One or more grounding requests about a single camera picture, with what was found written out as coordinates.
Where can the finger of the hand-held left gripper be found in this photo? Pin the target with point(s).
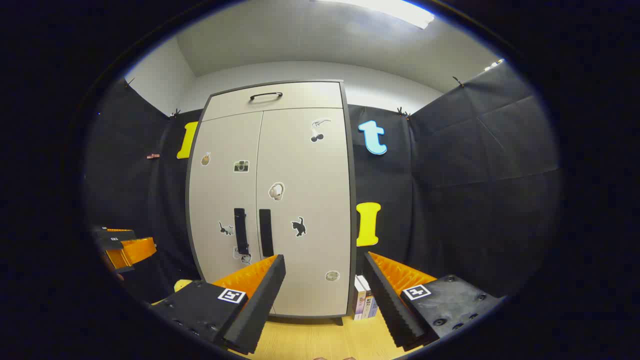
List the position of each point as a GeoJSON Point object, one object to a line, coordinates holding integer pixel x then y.
{"type": "Point", "coordinates": [132, 250]}
{"type": "Point", "coordinates": [112, 235]}

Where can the grey double-door shoe cabinet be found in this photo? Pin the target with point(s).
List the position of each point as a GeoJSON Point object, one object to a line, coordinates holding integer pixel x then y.
{"type": "Point", "coordinates": [352, 200]}

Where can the black backdrop cloth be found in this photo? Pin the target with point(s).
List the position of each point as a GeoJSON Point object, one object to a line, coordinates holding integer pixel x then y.
{"type": "Point", "coordinates": [475, 175]}

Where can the cabinet door with camera sticker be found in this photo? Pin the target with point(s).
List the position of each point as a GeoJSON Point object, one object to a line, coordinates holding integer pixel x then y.
{"type": "Point", "coordinates": [220, 190]}

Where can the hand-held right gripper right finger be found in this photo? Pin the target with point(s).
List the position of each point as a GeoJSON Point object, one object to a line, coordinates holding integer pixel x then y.
{"type": "Point", "coordinates": [390, 310]}

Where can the grey cabinet drawer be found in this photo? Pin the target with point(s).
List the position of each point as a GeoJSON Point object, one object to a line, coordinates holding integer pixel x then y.
{"type": "Point", "coordinates": [310, 97]}

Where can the white book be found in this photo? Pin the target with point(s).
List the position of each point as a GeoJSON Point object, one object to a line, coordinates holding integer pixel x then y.
{"type": "Point", "coordinates": [358, 300]}

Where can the black clip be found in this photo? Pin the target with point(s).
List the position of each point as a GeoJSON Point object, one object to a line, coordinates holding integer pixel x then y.
{"type": "Point", "coordinates": [173, 114]}
{"type": "Point", "coordinates": [404, 113]}
{"type": "Point", "coordinates": [129, 82]}
{"type": "Point", "coordinates": [458, 81]}

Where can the yellow plush toy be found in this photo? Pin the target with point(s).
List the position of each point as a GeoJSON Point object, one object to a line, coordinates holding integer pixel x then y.
{"type": "Point", "coordinates": [181, 285]}

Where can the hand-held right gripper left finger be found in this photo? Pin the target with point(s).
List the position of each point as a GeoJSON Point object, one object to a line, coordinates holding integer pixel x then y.
{"type": "Point", "coordinates": [260, 310]}

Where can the cabinet door with headphone sticker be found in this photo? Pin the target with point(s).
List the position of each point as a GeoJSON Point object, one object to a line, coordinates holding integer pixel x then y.
{"type": "Point", "coordinates": [310, 175]}

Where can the ceiling light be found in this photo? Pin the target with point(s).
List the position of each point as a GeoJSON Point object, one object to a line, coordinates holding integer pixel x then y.
{"type": "Point", "coordinates": [395, 10]}

